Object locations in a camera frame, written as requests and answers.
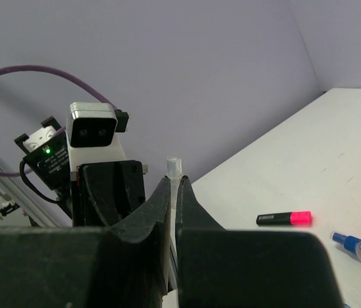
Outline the pink black highlighter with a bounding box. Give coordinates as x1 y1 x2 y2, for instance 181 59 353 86
256 211 312 226

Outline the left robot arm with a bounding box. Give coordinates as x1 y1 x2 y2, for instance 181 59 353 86
15 110 146 227

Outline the clear pen cap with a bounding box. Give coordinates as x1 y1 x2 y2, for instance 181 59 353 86
167 156 183 292

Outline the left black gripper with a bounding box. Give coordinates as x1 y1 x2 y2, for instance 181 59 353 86
71 160 146 227

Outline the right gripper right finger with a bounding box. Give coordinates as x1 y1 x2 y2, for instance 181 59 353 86
175 176 344 307

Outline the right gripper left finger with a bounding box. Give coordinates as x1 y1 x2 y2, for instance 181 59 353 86
0 178 171 307

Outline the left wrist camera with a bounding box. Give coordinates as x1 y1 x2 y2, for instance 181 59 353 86
65 102 129 169

